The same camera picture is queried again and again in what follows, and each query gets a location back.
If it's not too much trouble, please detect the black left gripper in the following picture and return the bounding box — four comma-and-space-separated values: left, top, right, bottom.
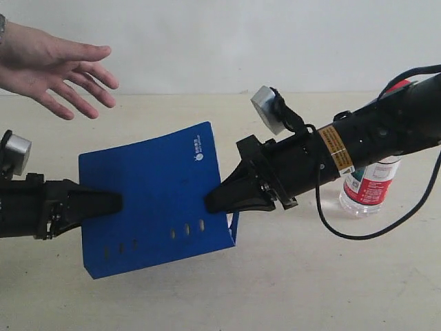
25, 172, 123, 240

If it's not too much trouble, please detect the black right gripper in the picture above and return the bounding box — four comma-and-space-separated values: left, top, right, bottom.
204, 134, 340, 212

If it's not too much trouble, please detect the blue notebook cover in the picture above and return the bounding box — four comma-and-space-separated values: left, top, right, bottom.
79, 121, 238, 279

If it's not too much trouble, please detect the clear plastic water bottle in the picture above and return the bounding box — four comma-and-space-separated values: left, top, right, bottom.
338, 79, 413, 219

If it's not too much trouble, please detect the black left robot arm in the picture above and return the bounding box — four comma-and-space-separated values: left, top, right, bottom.
1, 130, 123, 240

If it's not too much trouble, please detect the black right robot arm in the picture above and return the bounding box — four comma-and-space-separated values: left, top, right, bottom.
204, 75, 440, 213

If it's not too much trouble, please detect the grey sleeved person forearm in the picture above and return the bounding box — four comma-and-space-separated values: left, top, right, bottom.
0, 14, 8, 43

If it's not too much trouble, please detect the bare person hand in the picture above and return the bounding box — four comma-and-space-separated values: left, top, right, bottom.
1, 20, 119, 120

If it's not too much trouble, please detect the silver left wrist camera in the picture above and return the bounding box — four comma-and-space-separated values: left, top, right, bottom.
3, 134, 32, 176

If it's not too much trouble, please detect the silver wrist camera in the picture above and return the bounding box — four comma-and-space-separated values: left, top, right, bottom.
3, 134, 32, 176
250, 86, 285, 135

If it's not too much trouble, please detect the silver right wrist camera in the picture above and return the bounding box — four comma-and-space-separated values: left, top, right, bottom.
250, 86, 285, 135

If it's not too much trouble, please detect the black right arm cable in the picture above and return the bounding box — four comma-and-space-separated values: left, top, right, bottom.
315, 63, 441, 240

